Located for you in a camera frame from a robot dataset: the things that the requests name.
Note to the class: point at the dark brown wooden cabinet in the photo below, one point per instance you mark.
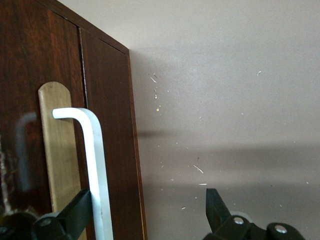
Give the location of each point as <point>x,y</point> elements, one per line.
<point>110,125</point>

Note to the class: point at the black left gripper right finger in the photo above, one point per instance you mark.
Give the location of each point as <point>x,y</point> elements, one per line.
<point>217,212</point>

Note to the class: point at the light wood drawer brown front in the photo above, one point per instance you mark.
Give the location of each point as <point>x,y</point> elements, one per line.
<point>30,55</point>

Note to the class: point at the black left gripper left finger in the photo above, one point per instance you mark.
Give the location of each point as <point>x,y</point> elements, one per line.
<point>72,217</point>

